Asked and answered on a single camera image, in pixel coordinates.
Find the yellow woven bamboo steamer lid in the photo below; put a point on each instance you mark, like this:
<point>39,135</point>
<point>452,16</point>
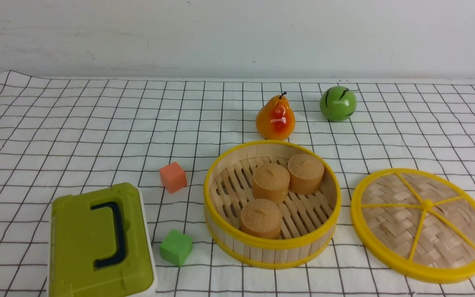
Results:
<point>416,223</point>

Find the yellow bamboo steamer basket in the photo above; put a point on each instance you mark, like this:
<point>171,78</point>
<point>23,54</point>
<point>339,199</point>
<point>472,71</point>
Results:
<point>308,221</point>

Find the tan bun back left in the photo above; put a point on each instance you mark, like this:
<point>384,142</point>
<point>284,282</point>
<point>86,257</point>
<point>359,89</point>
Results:
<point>270,181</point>

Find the tan bun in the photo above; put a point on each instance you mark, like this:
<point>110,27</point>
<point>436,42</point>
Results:
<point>306,172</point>
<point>270,181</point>
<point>261,218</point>

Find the orange red toy pear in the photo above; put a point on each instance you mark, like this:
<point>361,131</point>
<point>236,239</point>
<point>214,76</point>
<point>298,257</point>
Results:
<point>276,120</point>

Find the orange foam cube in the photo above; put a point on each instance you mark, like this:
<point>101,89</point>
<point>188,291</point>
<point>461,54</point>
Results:
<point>173,177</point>

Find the tan bun back right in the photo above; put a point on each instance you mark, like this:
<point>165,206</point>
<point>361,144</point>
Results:
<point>306,172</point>

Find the tan bun front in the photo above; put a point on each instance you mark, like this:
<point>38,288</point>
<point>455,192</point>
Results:
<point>261,218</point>

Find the green toy apple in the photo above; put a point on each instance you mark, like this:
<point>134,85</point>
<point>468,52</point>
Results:
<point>338,103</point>

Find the green foam cube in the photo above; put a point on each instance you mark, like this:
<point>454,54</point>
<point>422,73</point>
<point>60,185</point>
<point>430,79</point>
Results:
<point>176,247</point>

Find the olive green lidded box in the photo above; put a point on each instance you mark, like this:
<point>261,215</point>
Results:
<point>99,245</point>

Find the white black grid tablecloth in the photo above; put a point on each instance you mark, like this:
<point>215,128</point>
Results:
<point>69,136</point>

